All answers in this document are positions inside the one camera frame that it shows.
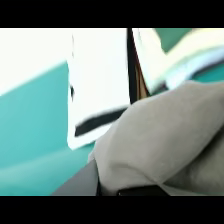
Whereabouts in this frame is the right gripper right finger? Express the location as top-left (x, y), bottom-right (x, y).
top-left (116, 185), bottom-right (168, 197)

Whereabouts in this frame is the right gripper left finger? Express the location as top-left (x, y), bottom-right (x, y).
top-left (51, 158), bottom-right (102, 197)

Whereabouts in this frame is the grey garment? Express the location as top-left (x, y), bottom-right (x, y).
top-left (87, 79), bottom-right (224, 197)

